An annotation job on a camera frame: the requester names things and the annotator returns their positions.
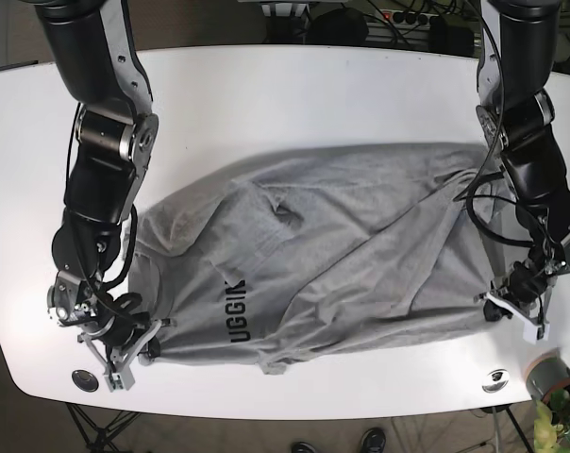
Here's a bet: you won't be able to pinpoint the silver table grommet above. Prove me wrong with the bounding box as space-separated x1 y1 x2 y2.
71 369 99 393
481 369 510 394

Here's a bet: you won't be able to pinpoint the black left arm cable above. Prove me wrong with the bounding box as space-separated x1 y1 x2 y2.
452 0 541 246

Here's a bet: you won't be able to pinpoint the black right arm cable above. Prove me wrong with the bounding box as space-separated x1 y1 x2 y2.
65 103 144 322

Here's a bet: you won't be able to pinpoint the left gripper body silver black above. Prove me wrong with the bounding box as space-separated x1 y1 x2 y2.
474 260 554 343

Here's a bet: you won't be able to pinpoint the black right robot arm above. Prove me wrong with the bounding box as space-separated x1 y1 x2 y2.
34 1 162 391

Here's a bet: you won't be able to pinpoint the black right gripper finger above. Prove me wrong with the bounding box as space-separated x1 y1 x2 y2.
141 342 161 359

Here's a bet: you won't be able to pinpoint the right silver table grommet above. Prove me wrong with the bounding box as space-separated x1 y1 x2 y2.
481 369 510 394

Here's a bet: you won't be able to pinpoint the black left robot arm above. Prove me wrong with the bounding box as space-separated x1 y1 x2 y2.
463 1 570 342

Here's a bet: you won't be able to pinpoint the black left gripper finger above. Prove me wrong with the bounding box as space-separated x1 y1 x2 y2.
483 301 511 322

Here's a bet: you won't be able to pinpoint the left silver table grommet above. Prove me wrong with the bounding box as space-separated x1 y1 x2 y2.
71 369 99 393

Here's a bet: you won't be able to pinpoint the grey plant pot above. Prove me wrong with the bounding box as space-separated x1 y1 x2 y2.
524 350 570 404

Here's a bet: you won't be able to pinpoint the right gripper body silver black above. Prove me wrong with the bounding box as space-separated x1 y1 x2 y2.
77 317 176 392

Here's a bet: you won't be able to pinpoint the black folding table legs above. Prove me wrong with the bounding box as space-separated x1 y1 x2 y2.
65 403 141 453

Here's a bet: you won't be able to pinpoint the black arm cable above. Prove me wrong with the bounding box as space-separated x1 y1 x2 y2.
452 0 541 246
65 103 144 322

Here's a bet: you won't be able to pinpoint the green potted plant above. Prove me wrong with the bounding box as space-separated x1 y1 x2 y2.
533 389 570 453

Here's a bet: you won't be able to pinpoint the light grey printed T-shirt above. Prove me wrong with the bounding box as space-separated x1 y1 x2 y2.
128 143 494 375

